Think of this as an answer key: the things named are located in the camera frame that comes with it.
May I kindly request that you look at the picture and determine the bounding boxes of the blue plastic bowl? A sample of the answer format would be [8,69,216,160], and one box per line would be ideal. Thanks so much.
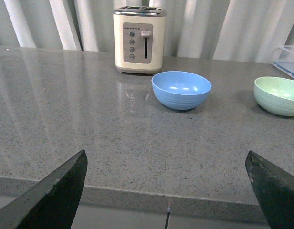
[151,71,212,110]

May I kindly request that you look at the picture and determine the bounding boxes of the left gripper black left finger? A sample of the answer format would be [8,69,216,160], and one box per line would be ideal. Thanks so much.
[0,150,87,229]

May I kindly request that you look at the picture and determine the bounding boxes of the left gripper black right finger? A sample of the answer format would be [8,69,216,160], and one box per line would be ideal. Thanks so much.
[245,151,294,229]

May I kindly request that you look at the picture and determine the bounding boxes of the white pleated curtain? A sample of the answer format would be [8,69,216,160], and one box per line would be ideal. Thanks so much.
[0,0,294,63]

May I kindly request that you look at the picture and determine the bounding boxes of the clear plastic food container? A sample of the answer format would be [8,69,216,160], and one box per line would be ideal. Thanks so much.
[273,45,294,78]

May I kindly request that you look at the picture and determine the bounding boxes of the green plastic bowl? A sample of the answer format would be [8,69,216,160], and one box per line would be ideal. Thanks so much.
[253,76,294,116]

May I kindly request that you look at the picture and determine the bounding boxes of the cream two-slot toaster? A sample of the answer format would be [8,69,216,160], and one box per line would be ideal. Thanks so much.
[113,6,167,74]

